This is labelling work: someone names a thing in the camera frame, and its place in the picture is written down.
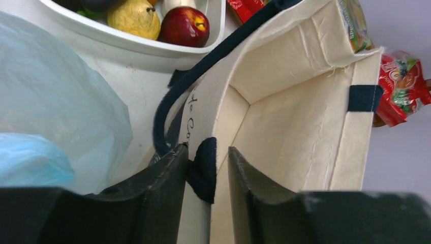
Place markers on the red snack bag left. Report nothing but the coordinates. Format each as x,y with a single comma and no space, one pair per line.
243,10

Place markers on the white mushroom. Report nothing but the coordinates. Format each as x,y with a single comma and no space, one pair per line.
168,5

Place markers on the yellow pear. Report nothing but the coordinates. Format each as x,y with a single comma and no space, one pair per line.
137,17

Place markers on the red snack bag right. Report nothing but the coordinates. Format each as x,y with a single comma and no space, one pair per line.
405,89

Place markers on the red snack bag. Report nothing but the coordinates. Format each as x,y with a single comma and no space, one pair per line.
243,10
405,89

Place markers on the green candy bag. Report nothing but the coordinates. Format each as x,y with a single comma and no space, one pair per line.
355,24

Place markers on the purple eggplant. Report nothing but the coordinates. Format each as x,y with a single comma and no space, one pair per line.
101,6

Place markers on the light blue plastic bag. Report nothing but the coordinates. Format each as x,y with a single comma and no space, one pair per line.
61,122

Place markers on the white vegetable tray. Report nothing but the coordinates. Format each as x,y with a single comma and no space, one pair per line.
64,13

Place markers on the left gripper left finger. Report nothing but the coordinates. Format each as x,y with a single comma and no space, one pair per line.
144,208

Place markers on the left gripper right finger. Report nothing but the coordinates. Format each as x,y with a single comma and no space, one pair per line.
265,212

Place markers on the red apple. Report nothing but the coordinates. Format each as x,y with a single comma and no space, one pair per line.
185,26

